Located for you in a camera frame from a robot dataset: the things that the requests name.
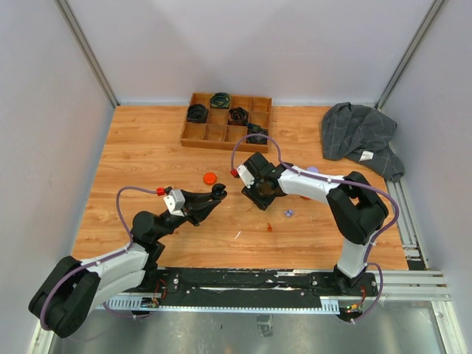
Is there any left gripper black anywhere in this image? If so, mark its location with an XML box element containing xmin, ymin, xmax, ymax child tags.
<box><xmin>154</xmin><ymin>190</ymin><xmax>221</xmax><ymax>240</ymax></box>

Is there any black earbud charging case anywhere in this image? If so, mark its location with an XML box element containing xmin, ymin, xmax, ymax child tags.
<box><xmin>211</xmin><ymin>183</ymin><xmax>227</xmax><ymax>200</ymax></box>

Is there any orange earbud charging case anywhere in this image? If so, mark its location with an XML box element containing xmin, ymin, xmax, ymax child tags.
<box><xmin>203</xmin><ymin>172</ymin><xmax>218</xmax><ymax>185</ymax></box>

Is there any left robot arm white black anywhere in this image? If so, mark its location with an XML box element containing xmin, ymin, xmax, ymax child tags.
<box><xmin>28</xmin><ymin>184</ymin><xmax>227</xmax><ymax>339</ymax></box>

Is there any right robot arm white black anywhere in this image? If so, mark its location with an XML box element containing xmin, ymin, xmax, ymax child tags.
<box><xmin>231</xmin><ymin>152</ymin><xmax>389</xmax><ymax>295</ymax></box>

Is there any lilac earbud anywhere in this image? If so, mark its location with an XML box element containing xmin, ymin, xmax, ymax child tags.
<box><xmin>283</xmin><ymin>209</ymin><xmax>294</xmax><ymax>217</ymax></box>

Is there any rolled dark belt centre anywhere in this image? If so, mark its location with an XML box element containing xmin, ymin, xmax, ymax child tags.
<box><xmin>228</xmin><ymin>107</ymin><xmax>249</xmax><ymax>126</ymax></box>

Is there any rolled dark belt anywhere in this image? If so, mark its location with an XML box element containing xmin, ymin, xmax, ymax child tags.
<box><xmin>186</xmin><ymin>103</ymin><xmax>209</xmax><ymax>123</ymax></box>
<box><xmin>228</xmin><ymin>107</ymin><xmax>249</xmax><ymax>126</ymax></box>

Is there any wooden compartment tray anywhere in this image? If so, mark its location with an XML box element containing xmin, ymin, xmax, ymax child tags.
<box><xmin>180</xmin><ymin>92</ymin><xmax>272</xmax><ymax>153</ymax></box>

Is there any rolled dark belt left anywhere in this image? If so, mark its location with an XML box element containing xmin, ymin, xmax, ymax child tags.
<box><xmin>186</xmin><ymin>103</ymin><xmax>209</xmax><ymax>123</ymax></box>

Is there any rolled green belt top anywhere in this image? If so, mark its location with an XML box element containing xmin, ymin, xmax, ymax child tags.
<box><xmin>209</xmin><ymin>92</ymin><xmax>232</xmax><ymax>109</ymax></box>

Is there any grey checked cloth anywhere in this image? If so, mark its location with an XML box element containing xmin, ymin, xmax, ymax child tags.
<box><xmin>321</xmin><ymin>102</ymin><xmax>405</xmax><ymax>182</ymax></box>

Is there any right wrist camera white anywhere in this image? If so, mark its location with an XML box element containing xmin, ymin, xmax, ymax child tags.
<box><xmin>237</xmin><ymin>164</ymin><xmax>255</xmax><ymax>189</ymax></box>

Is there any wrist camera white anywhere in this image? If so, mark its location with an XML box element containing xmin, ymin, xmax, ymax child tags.
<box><xmin>164</xmin><ymin>189</ymin><xmax>186</xmax><ymax>217</ymax></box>
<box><xmin>237</xmin><ymin>164</ymin><xmax>255</xmax><ymax>189</ymax></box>

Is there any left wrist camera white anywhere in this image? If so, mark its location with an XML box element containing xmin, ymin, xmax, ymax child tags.
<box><xmin>164</xmin><ymin>189</ymin><xmax>186</xmax><ymax>217</ymax></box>

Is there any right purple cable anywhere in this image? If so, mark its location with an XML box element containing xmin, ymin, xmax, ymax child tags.
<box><xmin>229</xmin><ymin>133</ymin><xmax>400</xmax><ymax>307</ymax></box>

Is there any purple cable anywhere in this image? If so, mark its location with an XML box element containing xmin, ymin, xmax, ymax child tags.
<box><xmin>229</xmin><ymin>133</ymin><xmax>400</xmax><ymax>307</ymax></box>
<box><xmin>39</xmin><ymin>185</ymin><xmax>165</xmax><ymax>331</ymax></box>

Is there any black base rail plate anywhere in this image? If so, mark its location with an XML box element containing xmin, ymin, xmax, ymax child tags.
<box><xmin>124</xmin><ymin>268</ymin><xmax>378</xmax><ymax>311</ymax></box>

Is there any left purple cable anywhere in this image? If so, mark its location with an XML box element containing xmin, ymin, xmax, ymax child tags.
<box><xmin>39</xmin><ymin>185</ymin><xmax>165</xmax><ymax>331</ymax></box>

